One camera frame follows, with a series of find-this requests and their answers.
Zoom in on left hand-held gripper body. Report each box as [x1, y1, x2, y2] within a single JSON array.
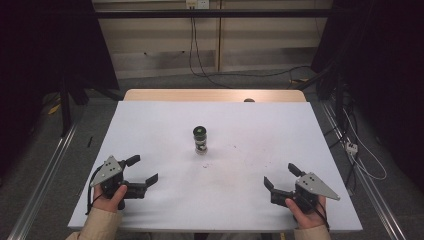
[[89, 155, 128, 211]]

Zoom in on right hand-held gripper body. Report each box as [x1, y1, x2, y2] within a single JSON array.
[[294, 172, 341, 215]]

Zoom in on glass spice jar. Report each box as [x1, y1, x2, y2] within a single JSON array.
[[193, 133, 209, 156]]

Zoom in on person's left hand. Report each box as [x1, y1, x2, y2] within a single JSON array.
[[92, 184, 129, 214]]

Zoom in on person's right hand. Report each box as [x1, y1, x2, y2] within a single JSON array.
[[284, 195, 328, 231]]

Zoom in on white board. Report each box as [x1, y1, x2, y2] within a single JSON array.
[[67, 100, 364, 234]]

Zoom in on black metal stand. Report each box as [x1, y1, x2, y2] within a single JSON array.
[[59, 74, 73, 138]]

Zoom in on wooden table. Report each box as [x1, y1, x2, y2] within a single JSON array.
[[123, 88, 307, 103]]

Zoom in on black curtain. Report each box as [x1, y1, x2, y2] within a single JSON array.
[[0, 0, 120, 174], [310, 0, 424, 191]]

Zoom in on black horizontal bar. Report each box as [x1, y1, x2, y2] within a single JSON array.
[[94, 8, 335, 19]]

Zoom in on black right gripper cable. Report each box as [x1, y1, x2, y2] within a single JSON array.
[[304, 196, 331, 233]]

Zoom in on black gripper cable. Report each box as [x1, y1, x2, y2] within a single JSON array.
[[85, 165, 105, 216], [304, 196, 331, 233]]

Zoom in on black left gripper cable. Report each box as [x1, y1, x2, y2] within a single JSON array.
[[85, 165, 105, 216]]

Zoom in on metal floor rail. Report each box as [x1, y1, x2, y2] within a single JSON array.
[[320, 100, 408, 240], [7, 122, 80, 240]]

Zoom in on white cable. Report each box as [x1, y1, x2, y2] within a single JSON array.
[[342, 107, 388, 182]]

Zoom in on black cable on floor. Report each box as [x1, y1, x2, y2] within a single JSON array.
[[188, 8, 315, 90]]

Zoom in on white wall socket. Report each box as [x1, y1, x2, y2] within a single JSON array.
[[185, 0, 211, 10]]

